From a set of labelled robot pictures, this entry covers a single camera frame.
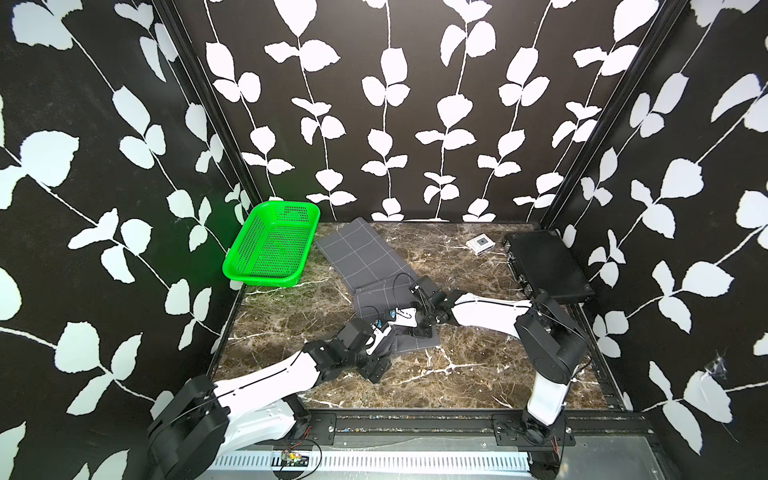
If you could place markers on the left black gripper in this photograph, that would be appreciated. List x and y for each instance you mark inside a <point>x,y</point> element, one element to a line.
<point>369,369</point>

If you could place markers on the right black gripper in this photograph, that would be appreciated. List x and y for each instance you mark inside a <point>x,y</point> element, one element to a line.
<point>424,333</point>

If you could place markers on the grey grid pillowcase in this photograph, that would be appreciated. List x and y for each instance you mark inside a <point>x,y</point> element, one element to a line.
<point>377,276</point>

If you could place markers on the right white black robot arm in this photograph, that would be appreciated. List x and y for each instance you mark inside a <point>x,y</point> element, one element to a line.
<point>554,343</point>

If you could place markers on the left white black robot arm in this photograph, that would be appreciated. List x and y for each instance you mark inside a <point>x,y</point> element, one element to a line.
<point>206,420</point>

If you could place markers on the small white tag card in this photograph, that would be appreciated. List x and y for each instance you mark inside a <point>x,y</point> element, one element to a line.
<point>480,244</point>

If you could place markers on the black flat case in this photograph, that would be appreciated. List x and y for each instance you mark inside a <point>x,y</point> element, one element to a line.
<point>540,261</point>

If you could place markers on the small circuit board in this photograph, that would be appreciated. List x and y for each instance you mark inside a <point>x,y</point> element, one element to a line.
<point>292,460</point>

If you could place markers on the green plastic basket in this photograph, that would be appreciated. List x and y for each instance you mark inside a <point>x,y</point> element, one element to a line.
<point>273,244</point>

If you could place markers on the white perforated strip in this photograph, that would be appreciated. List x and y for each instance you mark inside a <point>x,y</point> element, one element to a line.
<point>411,462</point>

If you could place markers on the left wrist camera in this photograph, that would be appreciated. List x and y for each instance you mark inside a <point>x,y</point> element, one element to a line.
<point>382,342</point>

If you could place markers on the black front mounting rail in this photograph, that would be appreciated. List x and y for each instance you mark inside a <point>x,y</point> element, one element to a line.
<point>506,427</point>

